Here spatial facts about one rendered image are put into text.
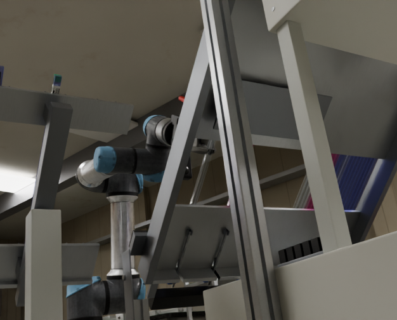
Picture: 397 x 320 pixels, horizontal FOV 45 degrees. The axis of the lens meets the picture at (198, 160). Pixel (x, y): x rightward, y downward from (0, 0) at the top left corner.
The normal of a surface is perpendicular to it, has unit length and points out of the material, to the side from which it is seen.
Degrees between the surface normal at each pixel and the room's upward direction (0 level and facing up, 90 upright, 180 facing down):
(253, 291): 90
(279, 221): 137
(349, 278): 90
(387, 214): 90
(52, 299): 90
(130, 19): 180
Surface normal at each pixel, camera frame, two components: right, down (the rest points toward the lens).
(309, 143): -0.87, -0.07
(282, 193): -0.66, -0.19
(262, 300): 0.48, -0.37
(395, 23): 0.11, 0.93
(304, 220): 0.41, 0.43
